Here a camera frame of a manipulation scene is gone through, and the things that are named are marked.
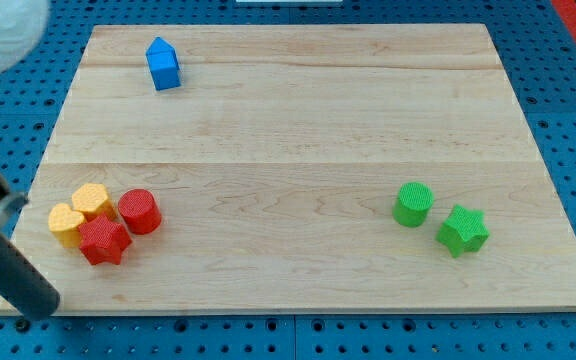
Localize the wooden board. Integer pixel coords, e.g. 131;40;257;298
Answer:
11;23;576;316

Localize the green cylinder block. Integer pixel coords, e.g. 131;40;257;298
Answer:
392;182;434;227

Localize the red cylinder block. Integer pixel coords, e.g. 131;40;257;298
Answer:
118;189;162;235

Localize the blue pentagon block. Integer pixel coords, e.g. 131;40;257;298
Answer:
145;37;181;91

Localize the green star block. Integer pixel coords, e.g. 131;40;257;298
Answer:
435;204;490;258

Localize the red star block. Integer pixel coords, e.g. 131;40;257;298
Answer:
78;214;132;266

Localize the yellow hexagon block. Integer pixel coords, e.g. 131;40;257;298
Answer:
71;183;117;221

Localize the yellow heart block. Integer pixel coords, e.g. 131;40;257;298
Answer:
48;203;87;248

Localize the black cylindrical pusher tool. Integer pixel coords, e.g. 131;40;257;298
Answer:
0;144;62;322

